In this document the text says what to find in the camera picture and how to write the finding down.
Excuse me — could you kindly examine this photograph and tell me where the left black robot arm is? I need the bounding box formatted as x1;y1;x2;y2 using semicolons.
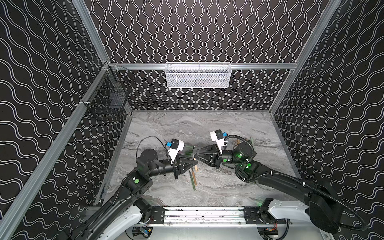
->
56;149;198;240

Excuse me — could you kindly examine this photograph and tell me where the aluminium frame bar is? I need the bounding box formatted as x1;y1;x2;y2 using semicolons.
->
110;62;298;71
1;62;109;240

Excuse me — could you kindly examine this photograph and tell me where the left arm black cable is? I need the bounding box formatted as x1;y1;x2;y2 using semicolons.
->
136;135;169;157

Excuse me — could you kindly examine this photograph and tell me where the dark green pen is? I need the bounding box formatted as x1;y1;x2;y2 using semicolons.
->
189;171;196;191

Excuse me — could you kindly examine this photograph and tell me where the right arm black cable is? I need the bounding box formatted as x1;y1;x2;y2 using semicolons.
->
224;134;369;232

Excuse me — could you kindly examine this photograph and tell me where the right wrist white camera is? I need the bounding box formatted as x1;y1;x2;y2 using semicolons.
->
210;130;228;154

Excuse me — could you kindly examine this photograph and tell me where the white wire mesh basket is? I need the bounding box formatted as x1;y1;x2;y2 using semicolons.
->
165;66;232;89

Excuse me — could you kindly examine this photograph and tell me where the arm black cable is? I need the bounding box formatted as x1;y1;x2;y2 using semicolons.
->
224;134;369;232
136;135;169;157

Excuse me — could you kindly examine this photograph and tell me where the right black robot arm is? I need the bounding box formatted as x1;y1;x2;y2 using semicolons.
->
193;142;368;234

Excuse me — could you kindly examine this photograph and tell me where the aluminium frame back bar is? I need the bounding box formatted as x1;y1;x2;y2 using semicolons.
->
110;62;298;71

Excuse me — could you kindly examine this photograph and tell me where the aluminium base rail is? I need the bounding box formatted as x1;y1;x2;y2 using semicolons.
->
86;205;328;226

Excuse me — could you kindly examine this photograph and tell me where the aluminium frame left bar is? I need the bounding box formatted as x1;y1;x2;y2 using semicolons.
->
1;62;109;240

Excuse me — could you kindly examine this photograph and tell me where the wrist white camera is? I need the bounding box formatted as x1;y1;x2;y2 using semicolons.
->
210;130;228;154
167;139;185;164

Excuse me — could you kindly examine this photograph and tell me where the black wire mesh basket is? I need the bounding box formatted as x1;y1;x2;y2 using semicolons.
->
80;62;131;122

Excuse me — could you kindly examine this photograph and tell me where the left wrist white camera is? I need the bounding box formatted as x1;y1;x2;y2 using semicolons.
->
167;139;185;164

